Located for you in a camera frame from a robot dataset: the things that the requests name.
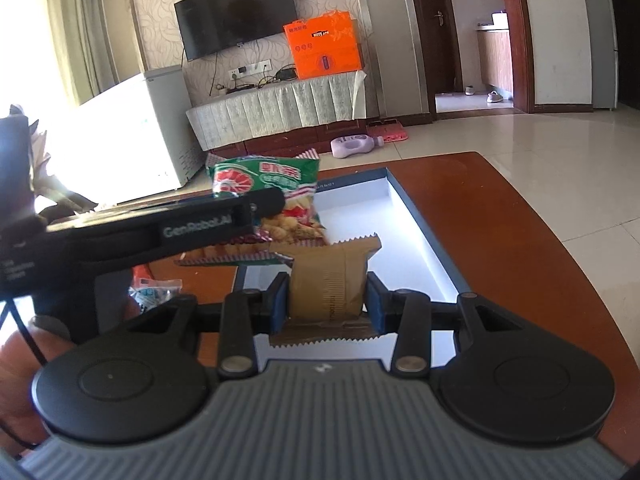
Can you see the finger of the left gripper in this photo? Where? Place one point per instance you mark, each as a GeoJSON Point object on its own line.
{"type": "Point", "coordinates": [227, 208]}

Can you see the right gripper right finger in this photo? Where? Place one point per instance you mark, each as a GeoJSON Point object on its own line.
{"type": "Point", "coordinates": [408, 315]}

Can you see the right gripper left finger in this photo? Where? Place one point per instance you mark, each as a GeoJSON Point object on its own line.
{"type": "Point", "coordinates": [244, 314]}

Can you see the green shrimp chips bag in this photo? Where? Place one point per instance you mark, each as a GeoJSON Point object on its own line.
{"type": "Point", "coordinates": [292, 221]}

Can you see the brown wafer snack packet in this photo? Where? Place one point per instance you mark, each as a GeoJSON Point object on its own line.
{"type": "Point", "coordinates": [326, 292]}

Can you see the person's left hand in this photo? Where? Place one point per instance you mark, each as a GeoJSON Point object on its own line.
{"type": "Point", "coordinates": [110, 304]}

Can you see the blue shallow tray box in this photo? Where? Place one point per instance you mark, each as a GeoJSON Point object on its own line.
{"type": "Point", "coordinates": [408, 259]}

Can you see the cabinet with lace cloth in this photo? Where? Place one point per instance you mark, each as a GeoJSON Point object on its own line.
{"type": "Point", "coordinates": [277, 117]}

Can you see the white chest freezer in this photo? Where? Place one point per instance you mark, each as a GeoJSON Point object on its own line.
{"type": "Point", "coordinates": [131, 141]}

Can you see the pink floor mat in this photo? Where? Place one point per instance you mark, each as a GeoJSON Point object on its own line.
{"type": "Point", "coordinates": [389, 130]}

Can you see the orange gift box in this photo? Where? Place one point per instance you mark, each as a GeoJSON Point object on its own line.
{"type": "Point", "coordinates": [325, 45]}

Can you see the grey refrigerator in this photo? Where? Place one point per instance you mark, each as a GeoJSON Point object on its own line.
{"type": "Point", "coordinates": [604, 54]}

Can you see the white wall power strip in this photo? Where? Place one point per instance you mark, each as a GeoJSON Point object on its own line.
{"type": "Point", "coordinates": [258, 69]}

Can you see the black wall television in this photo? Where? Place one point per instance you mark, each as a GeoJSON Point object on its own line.
{"type": "Point", "coordinates": [210, 26]}

